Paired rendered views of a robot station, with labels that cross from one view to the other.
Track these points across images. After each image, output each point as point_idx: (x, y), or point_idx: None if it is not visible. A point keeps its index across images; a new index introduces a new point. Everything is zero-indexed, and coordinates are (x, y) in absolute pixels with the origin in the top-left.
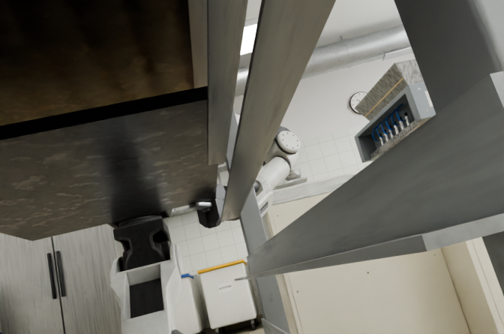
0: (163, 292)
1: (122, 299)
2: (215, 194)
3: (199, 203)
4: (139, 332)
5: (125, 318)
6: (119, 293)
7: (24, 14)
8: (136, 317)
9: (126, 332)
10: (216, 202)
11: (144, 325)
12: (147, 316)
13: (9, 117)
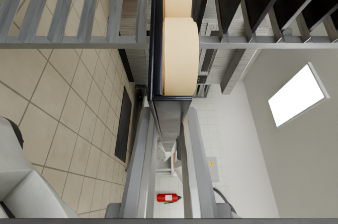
0: (1, 208)
1: (58, 198)
2: None
3: (149, 120)
4: (4, 149)
5: (33, 174)
6: (67, 207)
7: None
8: (20, 169)
9: (21, 156)
10: (131, 223)
11: (2, 158)
12: (5, 168)
13: None
